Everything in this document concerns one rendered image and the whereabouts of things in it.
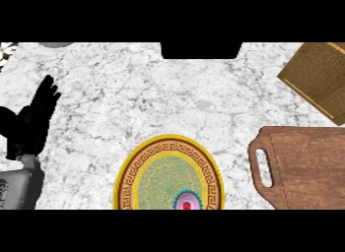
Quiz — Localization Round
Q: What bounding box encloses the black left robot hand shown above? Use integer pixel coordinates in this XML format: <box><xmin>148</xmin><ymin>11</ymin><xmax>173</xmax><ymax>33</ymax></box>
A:
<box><xmin>0</xmin><ymin>74</ymin><xmax>62</xmax><ymax>161</ymax></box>

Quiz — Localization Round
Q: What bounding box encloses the brown wooden cutting board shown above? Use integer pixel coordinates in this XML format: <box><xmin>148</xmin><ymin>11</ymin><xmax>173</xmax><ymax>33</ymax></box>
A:
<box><xmin>247</xmin><ymin>126</ymin><xmax>345</xmax><ymax>211</ymax></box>

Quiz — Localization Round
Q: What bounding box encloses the tan wicker basket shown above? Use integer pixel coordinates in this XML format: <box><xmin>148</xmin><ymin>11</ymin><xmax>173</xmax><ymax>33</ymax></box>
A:
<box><xmin>277</xmin><ymin>42</ymin><xmax>345</xmax><ymax>127</ymax></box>

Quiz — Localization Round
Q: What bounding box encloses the grey round object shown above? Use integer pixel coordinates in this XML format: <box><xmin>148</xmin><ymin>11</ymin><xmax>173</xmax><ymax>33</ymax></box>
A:
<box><xmin>39</xmin><ymin>42</ymin><xmax>76</xmax><ymax>49</ymax></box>

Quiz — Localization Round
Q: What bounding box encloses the ornate yellow green plate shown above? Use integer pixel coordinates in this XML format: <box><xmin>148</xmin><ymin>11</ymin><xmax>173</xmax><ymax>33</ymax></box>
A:
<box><xmin>113</xmin><ymin>133</ymin><xmax>225</xmax><ymax>211</ymax></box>

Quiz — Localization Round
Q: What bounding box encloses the black appliance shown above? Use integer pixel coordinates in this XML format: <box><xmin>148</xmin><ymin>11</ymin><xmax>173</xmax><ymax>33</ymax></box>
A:
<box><xmin>159</xmin><ymin>42</ymin><xmax>244</xmax><ymax>60</ymax></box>

